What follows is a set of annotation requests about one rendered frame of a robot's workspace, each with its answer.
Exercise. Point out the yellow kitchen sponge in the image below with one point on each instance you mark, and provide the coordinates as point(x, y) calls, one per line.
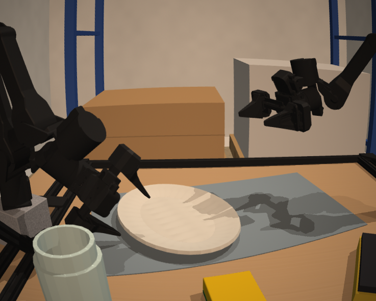
point(239, 286)

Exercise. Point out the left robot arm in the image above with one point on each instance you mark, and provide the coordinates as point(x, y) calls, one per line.
point(31, 120)

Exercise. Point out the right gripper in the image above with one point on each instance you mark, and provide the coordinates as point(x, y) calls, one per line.
point(294, 115)

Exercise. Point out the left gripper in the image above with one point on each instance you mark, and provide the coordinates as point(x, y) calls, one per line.
point(126, 161)

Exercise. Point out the grey flat mat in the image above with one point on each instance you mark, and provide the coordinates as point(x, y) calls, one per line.
point(276, 212)

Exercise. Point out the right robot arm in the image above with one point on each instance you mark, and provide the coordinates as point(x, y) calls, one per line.
point(334, 93)

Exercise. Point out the beige round platter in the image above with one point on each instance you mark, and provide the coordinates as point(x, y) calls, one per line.
point(179, 219)

